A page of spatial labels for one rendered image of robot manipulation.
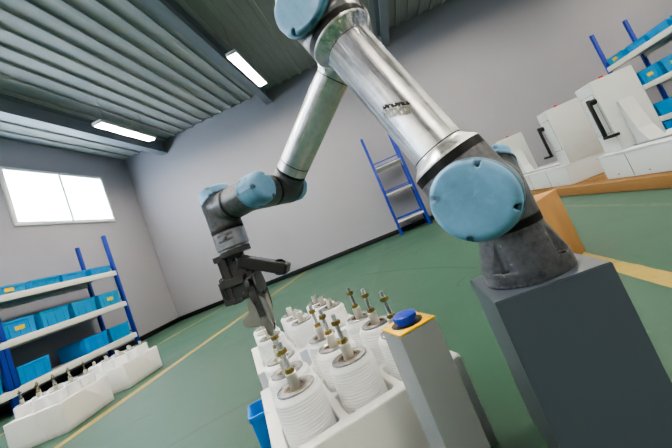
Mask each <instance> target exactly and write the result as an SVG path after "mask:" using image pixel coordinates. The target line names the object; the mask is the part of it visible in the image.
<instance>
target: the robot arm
mask: <svg viewBox="0 0 672 448"><path fill-rule="evenodd" d="M275 3H276V4H275V7H274V15H275V20H276V23H277V26H278V27H279V29H280V30H281V31H282V32H283V33H284V34H285V35H286V36H287V37H288V38H290V39H293V40H297V41H298V42H299V43H300V44H302V46H303V47H304V48H305V49H306V50H307V51H308V53H309V54H310V55H311V56H312V57H313V59H314V60H315V61H316V62H317V65H318V69H317V71H316V73H315V76H314V78H313V81H312V83H311V85H310V88H309V90H308V93H307V95H306V98H305V100H304V102H303V105H302V107H301V110H300V112H299V114H298V117H297V119H296V122H295V124H294V126H293V129H292V131H291V134H290V136H289V139H288V141H287V143H286V146H285V148H284V151H283V153H282V155H281V158H280V160H279V163H278V166H277V168H276V170H275V173H274V175H268V174H267V173H264V172H263V171H253V172H251V173H249V174H246V175H244V176H243V177H241V178H240V179H239V180H238V181H236V182H235V183H233V184H231V185H230V186H228V185H227V184H225V183H219V184H214V185H211V186H209V187H207V188H204V189H202V190H201V191H200V192H199V194H198V198H199V201H200V204H201V210H202V212H203V213H204V216H205V219H206V222H207V224H208V227H209V230H210V232H211V235H212V238H213V241H214V243H215V246H216V249H217V252H218V253H221V254H220V256H218V257H216V258H213V259H212V260H213V263H214V264H217V265H218V268H219V271H220V273H221V276H222V278H221V279H220V280H221V284H220V280H219V284H218V287H219V289H220V292H221V295H222V298H223V300H224V303H225V306H226V307H227V306H231V305H236V304H238V303H241V302H243V301H244V300H245V299H247V298H250V300H249V301H248V303H247V307H248V310H249V313H248V315H247V316H246V317H245V318H244V319H243V325H244V326H245V327H246V328H251V327H260V326H264V327H265V329H266V331H267V332H268V334H269V335H270V336H272V335H273V331H275V327H276V321H275V314H274V310H273V304H272V300H271V296H270V293H269V290H268V288H267V285H266V281H265V278H264V276H263V274H262V272H261V271H263V272H269V273H275V274H276V275H285V274H286V273H288V272H289V271H290V266H291V263H290V262H288V261H285V260H283V259H277V260H276V259H269V258H263V257H256V256H250V255H245V254H244V251H247V250H249V249H251V246H250V243H248V242H249V238H248V235H247V233H246V230H245V227H244V225H243V222H242V219H241V217H243V216H245V215H247V214H248V213H250V212H252V211H255V210H258V209H263V208H268V207H273V206H277V205H281V204H289V203H293V202H295V201H298V200H300V199H302V198H303V197H304V196H305V194H306V192H307V182H306V180H305V177H306V175H307V173H308V171H309V169H310V167H311V164H312V162H313V160H314V158H315V156H316V154H317V151H318V149H319V147H320V145H321V143H322V140H323V138H324V136H325V134H326V132H327V129H328V127H329V125H330V123H331V121H332V118H333V116H334V114H335V112H336V110H337V107H338V105H339V103H340V101H341V99H342V97H343V94H344V92H345V90H346V88H347V86H348V87H349V88H350V89H351V90H352V92H353V93H354V94H355V95H356V96H357V97H358V99H359V100H360V101H361V102H362V103H363V105H364V106H365V107H366V108H367V109H368V111H369V112H370V113H371V114H372V115H373V117H374V118H375V119H376V120H377V121H378V123H379V124H380V125H381V126H382V127H383V129H384V130H385V131H386V132H387V133H388V134H389V136H390V137H391V138H392V139H393V140H394V142H395V143H396V144H397V145H398V146H399V148H400V149H401V150H402V151H403V152H404V154H405V155H406V156H407V157H408V158H409V160H410V161H411V162H412V163H413V164H414V165H415V167H416V169H417V175H416V183H417V184H418V186H419V187H420V188H421V189H422V190H423V192H424V193H425V194H426V195H427V197H428V198H429V200H430V207H431V211H432V214H433V216H434V218H435V219H436V221H437V222H438V224H439V225H440V226H441V227H442V228H443V229H444V230H445V231H446V232H448V233H449V234H451V235H452V236H454V237H456V238H459V239H462V240H465V241H471V242H478V244H479V252H480V261H481V271H482V276H483V278H484V280H485V283H486V285H487V286H488V287H489V288H492V289H498V290H506V289H516V288H522V287H527V286H531V285H535V284H539V283H542V282H545V281H548V280H551V279H553V278H556V277H558V276H560V275H562V274H564V273H566V272H568V271H569V270H571V269H572V268H573V267H574V266H575V265H576V263H577V259H576V257H575V255H574V253H573V251H572V249H571V248H570V246H569V245H568V244H567V243H566V242H565V241H564V240H563V239H562V238H561V237H560V236H559V235H558V234H557V233H556V232H555V231H554V230H553V229H552V228H551V227H550V226H549V224H548V223H547V222H546V221H545V219H544V217H543V215H542V213H541V211H540V209H539V207H538V205H537V203H536V200H535V198H534V196H533V194H532V192H531V190H530V188H529V186H528V184H527V181H526V179H525V177H524V175H523V173H522V171H521V169H520V167H519V165H518V163H517V158H516V155H515V154H514V153H512V151H511V149H510V147H509V146H507V145H505V144H494V145H492V146H490V145H489V144H488V143H487V142H486V141H485V140H484V139H483V138H482V137H481V136H480V134H478V133H477V132H463V131H461V130H460V129H459V128H458V127H457V126H456V125H455V124H454V122H453V121H452V120H451V119H450V118H449V117H448V116H447V115H446V114H445V113H444V112H443V110H442V109H441V108H440V107H439V106H438V105H437V104H436V103H435V102H434V101H433V99H432V98H431V97H430V96H429V95H428V94H427V93H426V92H425V91H424V90H423V88H422V87H421V86H420V85H419V84H418V83H417V82H416V81H415V80H414V79H413V78H412V76H411V75H410V74H409V73H408V72H407V71H406V70H405V69H404V68H403V67H402V65H401V64H400V63H399V62H398V61H397V60H396V59H395V58H394V57H393V56H392V54H391V53H390V52H389V51H388V50H387V49H386V48H385V47H384V46H383V45H382V44H381V42H380V41H379V40H378V39H377V38H376V37H375V36H374V35H373V34H372V33H371V24H370V17H369V14H368V11H367V9H366V8H365V6H364V4H363V3H362V2H361V1H360V0H275ZM236 259H237V261H236ZM222 279H223V281H222Z"/></svg>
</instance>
